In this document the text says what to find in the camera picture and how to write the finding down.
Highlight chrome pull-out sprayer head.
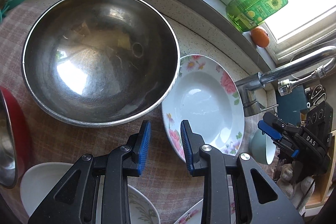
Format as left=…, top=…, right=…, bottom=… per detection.
left=278, top=66, right=327, bottom=96

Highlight plate with pink flower sprigs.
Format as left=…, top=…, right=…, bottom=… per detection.
left=174, top=186, right=236, bottom=224

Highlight light blue ceramic bowl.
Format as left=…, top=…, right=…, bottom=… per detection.
left=249, top=129, right=276, bottom=165

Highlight green dish soap bottle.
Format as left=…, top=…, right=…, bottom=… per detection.
left=226, top=0, right=289, bottom=32

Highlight red steel bowl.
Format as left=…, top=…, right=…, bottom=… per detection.
left=1, top=87, right=31, bottom=189

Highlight orange tangerine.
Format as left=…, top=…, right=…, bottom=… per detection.
left=251, top=27, right=270, bottom=48

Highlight black camera box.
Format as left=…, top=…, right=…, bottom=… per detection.
left=306, top=101, right=333, bottom=144

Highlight pink plaid cloth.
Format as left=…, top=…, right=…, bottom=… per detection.
left=1, top=5, right=203, bottom=223

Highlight black kitchen scissors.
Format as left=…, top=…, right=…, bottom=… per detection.
left=305, top=84, right=327, bottom=108

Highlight right white gloved hand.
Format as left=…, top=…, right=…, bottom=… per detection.
left=275, top=163, right=316, bottom=214

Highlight plate with pink roses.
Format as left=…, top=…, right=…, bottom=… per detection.
left=162, top=55, right=245, bottom=160

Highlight dark blue knife block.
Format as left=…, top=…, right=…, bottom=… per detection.
left=276, top=85, right=307, bottom=126

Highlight white plate grey leaf pattern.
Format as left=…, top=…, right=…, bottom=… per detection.
left=96, top=176, right=161, bottom=224

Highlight large steel mixing bowl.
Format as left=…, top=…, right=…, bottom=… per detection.
left=22, top=0, right=180, bottom=128

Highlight chrome kitchen faucet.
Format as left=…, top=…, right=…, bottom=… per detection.
left=235, top=46, right=335, bottom=117

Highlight plain white plate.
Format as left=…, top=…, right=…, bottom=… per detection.
left=20, top=162, right=72, bottom=217

